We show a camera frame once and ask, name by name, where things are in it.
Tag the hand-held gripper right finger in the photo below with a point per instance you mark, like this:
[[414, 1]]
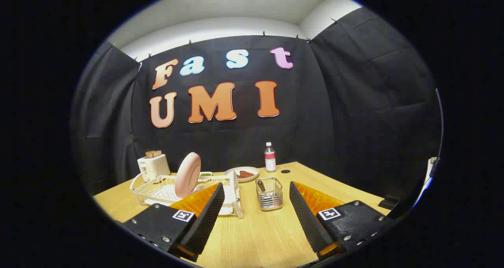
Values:
[[305, 217]]

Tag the white toaster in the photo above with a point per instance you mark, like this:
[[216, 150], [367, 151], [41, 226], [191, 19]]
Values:
[[155, 166]]

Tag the black backdrop cloth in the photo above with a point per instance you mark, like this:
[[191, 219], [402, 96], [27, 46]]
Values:
[[315, 122]]

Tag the red meat piece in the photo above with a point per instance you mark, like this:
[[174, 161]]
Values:
[[240, 175], [249, 174]]

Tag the pink plate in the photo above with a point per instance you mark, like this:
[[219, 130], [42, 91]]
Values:
[[188, 175]]

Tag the clear bottle with red label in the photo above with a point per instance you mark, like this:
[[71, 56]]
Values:
[[270, 159]]

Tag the white plate with meat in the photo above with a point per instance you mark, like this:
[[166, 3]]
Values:
[[231, 173]]

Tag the black table clamp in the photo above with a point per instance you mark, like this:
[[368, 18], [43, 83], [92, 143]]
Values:
[[389, 203]]

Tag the white divided spice dish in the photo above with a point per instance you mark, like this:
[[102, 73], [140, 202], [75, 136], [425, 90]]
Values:
[[205, 175]]

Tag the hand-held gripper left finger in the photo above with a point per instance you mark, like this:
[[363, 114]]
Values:
[[204, 220]]

